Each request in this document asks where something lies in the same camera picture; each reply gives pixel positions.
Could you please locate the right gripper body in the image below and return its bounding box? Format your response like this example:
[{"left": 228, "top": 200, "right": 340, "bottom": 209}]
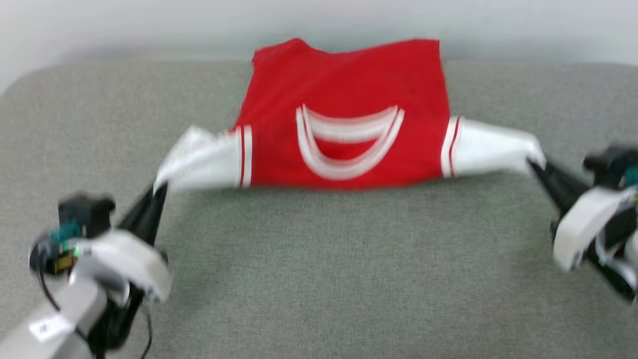
[{"left": 551, "top": 187, "right": 638, "bottom": 302}]

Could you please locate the red and white jersey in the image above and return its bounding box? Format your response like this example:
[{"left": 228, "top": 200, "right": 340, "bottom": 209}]
[{"left": 154, "top": 38, "right": 546, "bottom": 194}]

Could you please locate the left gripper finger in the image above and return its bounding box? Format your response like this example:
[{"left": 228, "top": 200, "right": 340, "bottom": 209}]
[{"left": 119, "top": 184, "right": 169, "bottom": 246}]

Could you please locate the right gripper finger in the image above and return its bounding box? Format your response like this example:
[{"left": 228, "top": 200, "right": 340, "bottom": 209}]
[{"left": 527, "top": 159, "right": 591, "bottom": 215}]

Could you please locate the thin black cable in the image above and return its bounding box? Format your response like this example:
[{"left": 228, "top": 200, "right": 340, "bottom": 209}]
[{"left": 140, "top": 302, "right": 153, "bottom": 359}]

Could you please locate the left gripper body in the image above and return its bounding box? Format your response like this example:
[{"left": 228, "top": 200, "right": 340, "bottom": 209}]
[{"left": 30, "top": 227, "right": 172, "bottom": 352}]

